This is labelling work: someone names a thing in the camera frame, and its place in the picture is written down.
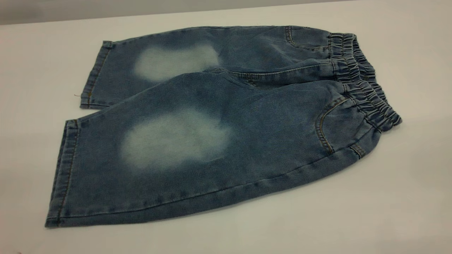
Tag blue denim shorts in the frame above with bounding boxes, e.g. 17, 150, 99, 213
45, 25, 403, 229

